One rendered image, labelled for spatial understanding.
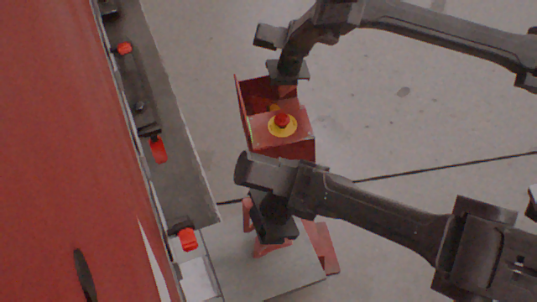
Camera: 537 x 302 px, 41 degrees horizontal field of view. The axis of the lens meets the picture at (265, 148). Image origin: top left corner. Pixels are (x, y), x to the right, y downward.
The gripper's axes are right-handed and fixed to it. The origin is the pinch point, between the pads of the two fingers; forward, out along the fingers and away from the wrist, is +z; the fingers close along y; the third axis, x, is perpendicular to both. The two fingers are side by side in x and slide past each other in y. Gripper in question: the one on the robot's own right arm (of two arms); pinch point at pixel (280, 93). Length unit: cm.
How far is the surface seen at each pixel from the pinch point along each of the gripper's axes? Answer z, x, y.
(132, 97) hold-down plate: -2.8, 2.8, 37.7
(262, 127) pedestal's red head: 1.8, 9.6, 6.5
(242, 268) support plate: -17, 57, 23
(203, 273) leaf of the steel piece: -15, 57, 30
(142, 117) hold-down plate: -3.3, 9.3, 35.9
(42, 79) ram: -110, 98, 53
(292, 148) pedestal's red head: 2.9, 15.4, -0.2
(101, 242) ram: -105, 102, 51
